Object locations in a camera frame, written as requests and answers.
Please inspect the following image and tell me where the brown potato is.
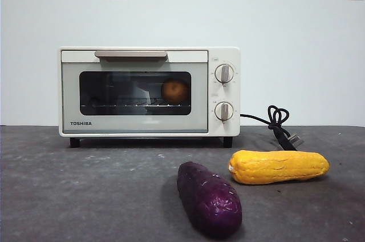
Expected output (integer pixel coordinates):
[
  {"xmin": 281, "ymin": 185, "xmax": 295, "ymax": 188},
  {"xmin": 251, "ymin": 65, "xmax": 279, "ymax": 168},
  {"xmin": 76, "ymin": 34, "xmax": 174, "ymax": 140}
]
[{"xmin": 161, "ymin": 78, "xmax": 189, "ymax": 103}]

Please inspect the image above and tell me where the glass oven door with handle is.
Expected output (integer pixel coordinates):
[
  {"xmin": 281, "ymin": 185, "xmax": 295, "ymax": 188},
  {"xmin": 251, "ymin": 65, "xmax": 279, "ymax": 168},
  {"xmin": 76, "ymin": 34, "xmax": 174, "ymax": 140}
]
[{"xmin": 61, "ymin": 50, "xmax": 209, "ymax": 134}]

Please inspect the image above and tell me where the small beige oven knob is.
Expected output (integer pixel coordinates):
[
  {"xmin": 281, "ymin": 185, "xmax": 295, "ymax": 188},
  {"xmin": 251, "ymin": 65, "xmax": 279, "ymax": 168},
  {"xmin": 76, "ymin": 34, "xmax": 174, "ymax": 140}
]
[{"xmin": 214, "ymin": 101, "xmax": 234, "ymax": 121}]

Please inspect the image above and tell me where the large beige oven knob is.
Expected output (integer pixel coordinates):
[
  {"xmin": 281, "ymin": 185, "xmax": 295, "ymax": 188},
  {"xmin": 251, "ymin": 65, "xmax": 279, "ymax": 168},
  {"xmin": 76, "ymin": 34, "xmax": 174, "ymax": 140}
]
[{"xmin": 214, "ymin": 64, "xmax": 236, "ymax": 84}]

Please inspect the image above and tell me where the white toaster oven body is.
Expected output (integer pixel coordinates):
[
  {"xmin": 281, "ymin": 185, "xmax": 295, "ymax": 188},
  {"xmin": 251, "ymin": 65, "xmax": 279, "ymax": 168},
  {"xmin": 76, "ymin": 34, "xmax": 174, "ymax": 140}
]
[{"xmin": 58, "ymin": 46, "xmax": 242, "ymax": 148}]

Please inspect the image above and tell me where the purple eggplant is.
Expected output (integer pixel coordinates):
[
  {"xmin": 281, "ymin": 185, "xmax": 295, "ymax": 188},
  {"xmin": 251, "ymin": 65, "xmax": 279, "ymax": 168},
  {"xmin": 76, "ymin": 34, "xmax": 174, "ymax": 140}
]
[{"xmin": 176, "ymin": 161, "xmax": 243, "ymax": 239}]

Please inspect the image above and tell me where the yellow corn cob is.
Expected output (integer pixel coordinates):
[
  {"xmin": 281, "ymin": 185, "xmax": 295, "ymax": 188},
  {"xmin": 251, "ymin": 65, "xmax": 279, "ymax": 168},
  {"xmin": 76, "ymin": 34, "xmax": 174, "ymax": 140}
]
[{"xmin": 228, "ymin": 150, "xmax": 330, "ymax": 185}]

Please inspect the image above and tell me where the metal wire oven rack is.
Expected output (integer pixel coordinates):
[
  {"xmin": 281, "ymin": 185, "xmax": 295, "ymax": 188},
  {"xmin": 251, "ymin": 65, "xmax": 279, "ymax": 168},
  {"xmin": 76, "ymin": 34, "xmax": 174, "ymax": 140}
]
[{"xmin": 80, "ymin": 98, "xmax": 191, "ymax": 108}]

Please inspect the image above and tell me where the black power cable with plug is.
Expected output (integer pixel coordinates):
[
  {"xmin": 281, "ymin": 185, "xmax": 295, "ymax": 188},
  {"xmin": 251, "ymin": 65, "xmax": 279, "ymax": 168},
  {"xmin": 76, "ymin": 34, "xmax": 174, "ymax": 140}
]
[{"xmin": 240, "ymin": 104, "xmax": 305, "ymax": 151}]

